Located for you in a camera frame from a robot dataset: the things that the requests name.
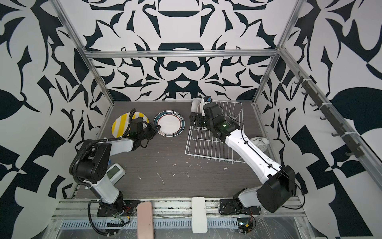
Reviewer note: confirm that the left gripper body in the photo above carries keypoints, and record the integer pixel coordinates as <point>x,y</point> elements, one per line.
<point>148,132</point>

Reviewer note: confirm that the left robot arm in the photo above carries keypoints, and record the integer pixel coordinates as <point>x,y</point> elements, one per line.
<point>90,165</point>

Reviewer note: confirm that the white wire dish rack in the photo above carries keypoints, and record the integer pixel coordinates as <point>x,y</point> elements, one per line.
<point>202,144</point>

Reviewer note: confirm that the yellow white striped plate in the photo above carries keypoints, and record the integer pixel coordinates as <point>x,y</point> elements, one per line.
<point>120,124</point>

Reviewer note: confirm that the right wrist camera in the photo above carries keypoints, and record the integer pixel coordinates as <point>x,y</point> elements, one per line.
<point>207,99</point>

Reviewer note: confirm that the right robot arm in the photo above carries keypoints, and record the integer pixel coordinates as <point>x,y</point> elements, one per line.
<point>278,182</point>

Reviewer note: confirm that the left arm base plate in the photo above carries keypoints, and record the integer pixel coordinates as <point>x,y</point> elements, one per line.
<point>127,208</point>

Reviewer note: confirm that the white flat block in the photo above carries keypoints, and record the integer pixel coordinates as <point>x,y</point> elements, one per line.
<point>199,215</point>

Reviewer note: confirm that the green rimmed white plate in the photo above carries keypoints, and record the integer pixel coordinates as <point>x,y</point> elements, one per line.
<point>171,123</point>

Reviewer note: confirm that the small circuit board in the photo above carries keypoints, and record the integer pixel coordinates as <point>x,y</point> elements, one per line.
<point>246,225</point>

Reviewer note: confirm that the black hook rail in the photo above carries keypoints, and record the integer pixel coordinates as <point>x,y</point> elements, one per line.
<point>331,115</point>

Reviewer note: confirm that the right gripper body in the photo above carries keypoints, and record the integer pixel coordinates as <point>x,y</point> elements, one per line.
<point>201,120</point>

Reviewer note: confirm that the pink flat bar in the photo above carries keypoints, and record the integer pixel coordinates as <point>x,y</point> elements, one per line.
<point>145,225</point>

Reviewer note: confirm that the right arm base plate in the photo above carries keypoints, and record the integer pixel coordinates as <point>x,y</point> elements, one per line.
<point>229,207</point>

